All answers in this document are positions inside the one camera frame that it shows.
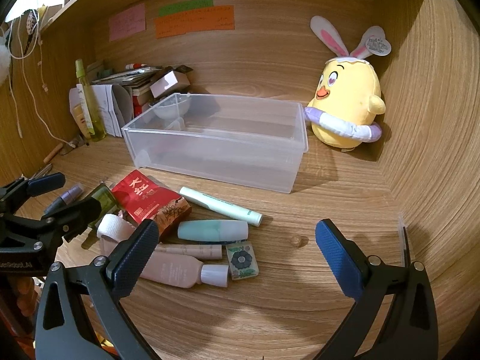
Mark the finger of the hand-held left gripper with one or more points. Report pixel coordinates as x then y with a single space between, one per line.
80 212
45 183

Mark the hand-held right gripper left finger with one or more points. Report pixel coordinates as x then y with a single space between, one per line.
133 260

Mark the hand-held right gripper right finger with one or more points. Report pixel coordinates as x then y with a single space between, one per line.
337 262

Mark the dark green bottle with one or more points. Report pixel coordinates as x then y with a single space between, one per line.
107 197

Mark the red tea packet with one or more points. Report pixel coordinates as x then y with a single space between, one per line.
146 202

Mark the light blue bar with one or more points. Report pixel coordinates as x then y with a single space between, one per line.
213 230

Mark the slim mint green tube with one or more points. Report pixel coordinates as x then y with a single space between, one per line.
221 206

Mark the clear plastic storage bin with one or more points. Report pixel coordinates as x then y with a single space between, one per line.
225 150

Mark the person's left hand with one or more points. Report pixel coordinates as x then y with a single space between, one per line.
26 296

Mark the small metal tool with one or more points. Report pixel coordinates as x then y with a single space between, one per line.
41 171

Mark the wooden stick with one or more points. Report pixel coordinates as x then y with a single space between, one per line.
53 153

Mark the pink bottle with white cap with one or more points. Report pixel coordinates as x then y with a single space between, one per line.
172 270

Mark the slim pink tube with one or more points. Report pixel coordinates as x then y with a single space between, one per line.
195 251

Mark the beige tube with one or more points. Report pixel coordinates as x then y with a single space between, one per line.
79 118

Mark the yellow-green spray bottle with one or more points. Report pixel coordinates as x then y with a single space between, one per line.
92 116

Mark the floral printed tile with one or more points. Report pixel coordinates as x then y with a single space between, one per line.
242 260

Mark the white folded papers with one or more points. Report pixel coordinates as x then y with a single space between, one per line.
108 108

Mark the red book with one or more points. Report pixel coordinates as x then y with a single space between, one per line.
139 107

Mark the teal green box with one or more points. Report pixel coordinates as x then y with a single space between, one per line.
100 71

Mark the pile of leaflets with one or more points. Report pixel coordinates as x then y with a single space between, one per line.
123 77

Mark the white bowl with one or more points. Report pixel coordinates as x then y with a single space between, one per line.
168 108

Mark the red and white marker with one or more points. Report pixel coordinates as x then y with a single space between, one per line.
135 66

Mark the pale pink box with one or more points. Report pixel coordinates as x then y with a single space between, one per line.
168 82

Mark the yellow chick plush toy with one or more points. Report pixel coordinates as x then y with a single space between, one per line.
348 93

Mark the dark brown card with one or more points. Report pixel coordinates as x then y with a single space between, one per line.
180 69

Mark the pink paper note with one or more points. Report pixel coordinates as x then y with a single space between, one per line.
127 22

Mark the orange paper note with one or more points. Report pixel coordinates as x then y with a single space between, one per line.
195 24

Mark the green paper note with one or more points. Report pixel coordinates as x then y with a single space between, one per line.
185 6

